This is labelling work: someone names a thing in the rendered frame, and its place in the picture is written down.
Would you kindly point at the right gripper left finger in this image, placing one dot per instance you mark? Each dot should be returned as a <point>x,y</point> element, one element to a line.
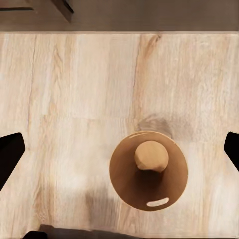
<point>12,148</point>

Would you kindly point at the trash can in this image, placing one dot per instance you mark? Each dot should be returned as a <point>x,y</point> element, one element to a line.
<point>148,166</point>

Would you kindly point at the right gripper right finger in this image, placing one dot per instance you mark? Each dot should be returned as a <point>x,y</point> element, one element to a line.
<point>231,148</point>

